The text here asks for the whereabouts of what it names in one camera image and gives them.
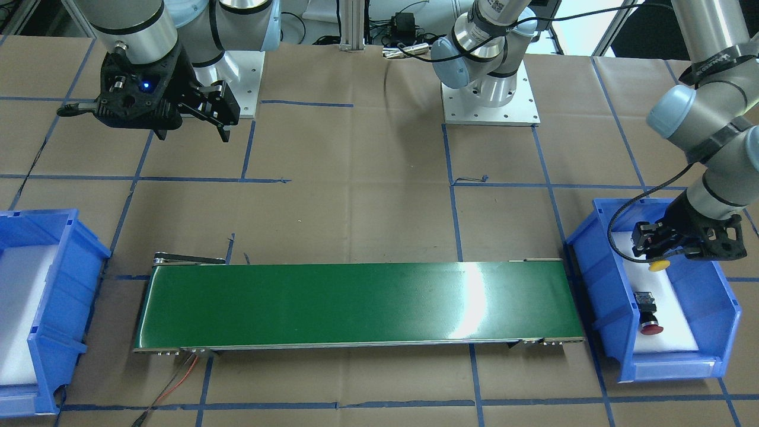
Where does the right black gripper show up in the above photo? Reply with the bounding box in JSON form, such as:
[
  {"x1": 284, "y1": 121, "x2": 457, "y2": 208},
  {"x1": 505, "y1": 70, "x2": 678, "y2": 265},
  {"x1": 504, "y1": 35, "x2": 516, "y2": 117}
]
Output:
[{"x1": 93, "y1": 43, "x2": 241, "y2": 143}]

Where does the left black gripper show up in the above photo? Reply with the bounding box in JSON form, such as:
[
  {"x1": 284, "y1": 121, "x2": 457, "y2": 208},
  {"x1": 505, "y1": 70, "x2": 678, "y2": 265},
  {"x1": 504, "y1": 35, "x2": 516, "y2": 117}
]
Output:
[{"x1": 632, "y1": 193, "x2": 747, "y2": 260}]

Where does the red push button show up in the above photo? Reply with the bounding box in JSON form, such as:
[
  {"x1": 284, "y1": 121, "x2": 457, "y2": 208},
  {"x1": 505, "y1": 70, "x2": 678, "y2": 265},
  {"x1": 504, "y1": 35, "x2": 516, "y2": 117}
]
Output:
[{"x1": 633, "y1": 291, "x2": 664, "y2": 337}]

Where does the yellow push button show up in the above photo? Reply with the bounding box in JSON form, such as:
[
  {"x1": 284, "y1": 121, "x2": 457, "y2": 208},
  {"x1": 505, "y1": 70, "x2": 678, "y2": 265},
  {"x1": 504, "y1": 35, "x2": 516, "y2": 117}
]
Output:
[{"x1": 648, "y1": 259, "x2": 671, "y2": 272}]

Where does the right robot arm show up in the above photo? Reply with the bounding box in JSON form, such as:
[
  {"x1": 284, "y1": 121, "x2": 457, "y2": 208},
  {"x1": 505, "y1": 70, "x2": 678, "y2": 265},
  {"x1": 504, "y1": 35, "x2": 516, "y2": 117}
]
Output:
[{"x1": 57, "y1": 1, "x2": 281, "y2": 142}]

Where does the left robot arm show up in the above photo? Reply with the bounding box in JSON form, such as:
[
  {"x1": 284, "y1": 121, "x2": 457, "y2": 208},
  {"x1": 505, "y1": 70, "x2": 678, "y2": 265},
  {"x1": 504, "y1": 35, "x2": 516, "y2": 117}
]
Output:
[{"x1": 428, "y1": 1, "x2": 757, "y2": 264}]

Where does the blue plastic bin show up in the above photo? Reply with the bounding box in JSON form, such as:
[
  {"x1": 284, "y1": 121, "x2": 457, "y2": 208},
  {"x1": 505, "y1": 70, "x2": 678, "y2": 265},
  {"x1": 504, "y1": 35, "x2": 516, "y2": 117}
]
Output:
[
  {"x1": 1, "y1": 209, "x2": 111, "y2": 418},
  {"x1": 567, "y1": 198, "x2": 742, "y2": 382}
]

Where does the white foam pad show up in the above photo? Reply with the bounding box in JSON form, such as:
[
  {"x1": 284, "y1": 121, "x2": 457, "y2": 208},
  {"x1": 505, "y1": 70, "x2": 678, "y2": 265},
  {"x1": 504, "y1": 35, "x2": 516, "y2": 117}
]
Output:
[
  {"x1": 623, "y1": 259, "x2": 700, "y2": 355},
  {"x1": 1, "y1": 245, "x2": 58, "y2": 386}
]

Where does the black power adapter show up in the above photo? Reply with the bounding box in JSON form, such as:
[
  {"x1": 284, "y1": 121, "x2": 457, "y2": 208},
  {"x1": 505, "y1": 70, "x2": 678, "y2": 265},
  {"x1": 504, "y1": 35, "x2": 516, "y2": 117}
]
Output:
[{"x1": 391, "y1": 12, "x2": 416, "y2": 39}]

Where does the green conveyor belt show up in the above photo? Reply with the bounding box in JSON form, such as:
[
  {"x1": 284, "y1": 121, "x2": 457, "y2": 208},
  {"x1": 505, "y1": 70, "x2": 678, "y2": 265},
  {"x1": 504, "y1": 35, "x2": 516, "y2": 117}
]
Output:
[{"x1": 133, "y1": 259, "x2": 585, "y2": 353}]

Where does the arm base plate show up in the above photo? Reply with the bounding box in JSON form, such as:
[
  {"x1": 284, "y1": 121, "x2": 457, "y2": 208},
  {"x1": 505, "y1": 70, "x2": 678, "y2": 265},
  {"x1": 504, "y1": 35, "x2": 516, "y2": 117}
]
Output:
[
  {"x1": 193, "y1": 50, "x2": 266, "y2": 119},
  {"x1": 440, "y1": 62, "x2": 541, "y2": 127}
]

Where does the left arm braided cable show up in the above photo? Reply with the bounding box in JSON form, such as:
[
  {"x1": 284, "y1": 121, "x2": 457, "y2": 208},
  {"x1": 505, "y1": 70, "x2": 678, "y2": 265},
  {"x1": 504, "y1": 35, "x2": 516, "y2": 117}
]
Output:
[{"x1": 606, "y1": 160, "x2": 697, "y2": 265}]

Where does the aluminium profile post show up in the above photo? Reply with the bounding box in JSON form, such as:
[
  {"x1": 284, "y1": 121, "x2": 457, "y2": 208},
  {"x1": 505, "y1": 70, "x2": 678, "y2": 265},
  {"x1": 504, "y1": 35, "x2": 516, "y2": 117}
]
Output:
[{"x1": 336, "y1": 1, "x2": 369, "y2": 52}]

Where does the red black conveyor wire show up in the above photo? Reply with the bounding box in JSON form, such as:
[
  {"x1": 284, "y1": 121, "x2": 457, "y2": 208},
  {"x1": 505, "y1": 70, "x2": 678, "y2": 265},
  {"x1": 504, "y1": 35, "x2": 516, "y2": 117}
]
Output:
[{"x1": 132, "y1": 353, "x2": 199, "y2": 427}]

